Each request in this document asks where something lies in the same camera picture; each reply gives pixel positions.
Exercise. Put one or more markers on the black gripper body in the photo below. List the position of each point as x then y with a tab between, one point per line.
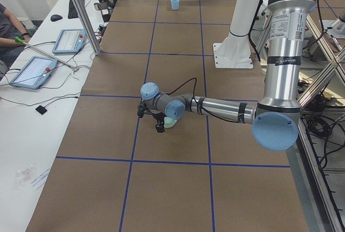
156	117

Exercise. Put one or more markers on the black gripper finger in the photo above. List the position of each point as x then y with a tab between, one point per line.
160	127

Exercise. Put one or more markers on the mint green bowl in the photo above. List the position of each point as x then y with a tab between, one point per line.
169	122

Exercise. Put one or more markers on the light blue plastic cup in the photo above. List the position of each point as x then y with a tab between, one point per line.
175	4

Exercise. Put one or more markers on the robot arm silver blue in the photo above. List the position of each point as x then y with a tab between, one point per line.
274	118

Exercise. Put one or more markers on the far blue teach pendant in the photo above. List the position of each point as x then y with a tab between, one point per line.
70	41

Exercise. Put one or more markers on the blue teach pendant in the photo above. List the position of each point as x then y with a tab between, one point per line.
34	73
70	41

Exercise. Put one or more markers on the small black square pad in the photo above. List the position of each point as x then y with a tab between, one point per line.
41	109

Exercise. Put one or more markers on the near blue teach pendant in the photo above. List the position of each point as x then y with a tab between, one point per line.
34	73

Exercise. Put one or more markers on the black keyboard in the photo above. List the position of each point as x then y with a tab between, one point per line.
72	11

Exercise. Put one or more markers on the black computer mouse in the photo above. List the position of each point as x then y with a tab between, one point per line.
55	18

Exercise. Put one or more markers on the clear plastic bag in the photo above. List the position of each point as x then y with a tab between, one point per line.
25	175

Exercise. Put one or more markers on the seated person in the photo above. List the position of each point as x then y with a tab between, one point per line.
11	27

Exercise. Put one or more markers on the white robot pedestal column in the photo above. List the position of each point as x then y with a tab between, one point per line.
234	52

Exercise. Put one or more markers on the aluminium frame post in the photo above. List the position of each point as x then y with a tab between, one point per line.
86	23

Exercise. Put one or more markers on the metal rod green handle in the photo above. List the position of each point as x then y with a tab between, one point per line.
18	40

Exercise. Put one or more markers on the aluminium truss frame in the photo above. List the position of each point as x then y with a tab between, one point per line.
317	158

